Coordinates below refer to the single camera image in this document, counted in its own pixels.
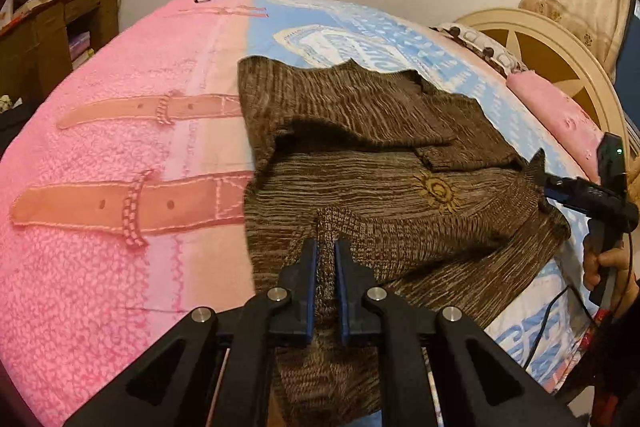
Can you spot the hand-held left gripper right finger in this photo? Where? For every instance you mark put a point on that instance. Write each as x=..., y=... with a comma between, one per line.
x=342, y=292

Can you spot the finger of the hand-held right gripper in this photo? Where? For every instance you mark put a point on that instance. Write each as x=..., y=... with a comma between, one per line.
x=540, y=169
x=551, y=193

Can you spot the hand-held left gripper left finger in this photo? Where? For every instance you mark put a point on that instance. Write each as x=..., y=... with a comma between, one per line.
x=310, y=287

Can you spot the brown knitted sweater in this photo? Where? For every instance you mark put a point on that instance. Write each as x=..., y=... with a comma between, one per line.
x=375, y=187

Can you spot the person's right forearm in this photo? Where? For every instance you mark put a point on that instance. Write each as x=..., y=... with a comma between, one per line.
x=631, y=302

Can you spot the person's right hand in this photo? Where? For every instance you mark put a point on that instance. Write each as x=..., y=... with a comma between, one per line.
x=607, y=263

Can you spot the pink floral pillow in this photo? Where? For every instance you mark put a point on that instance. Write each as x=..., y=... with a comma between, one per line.
x=555, y=107

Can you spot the grey white patterned pillow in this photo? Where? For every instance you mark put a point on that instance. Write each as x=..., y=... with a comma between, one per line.
x=480, y=44

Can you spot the cream wooden headboard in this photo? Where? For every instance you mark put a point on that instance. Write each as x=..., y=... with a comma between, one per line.
x=550, y=24

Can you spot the pink and blue printed blanket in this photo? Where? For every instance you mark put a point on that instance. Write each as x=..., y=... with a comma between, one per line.
x=125, y=132

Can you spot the purple storage box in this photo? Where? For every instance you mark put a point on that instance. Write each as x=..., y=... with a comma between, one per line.
x=80, y=47

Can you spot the brown wooden desk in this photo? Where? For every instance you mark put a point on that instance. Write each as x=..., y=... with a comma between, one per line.
x=45, y=52

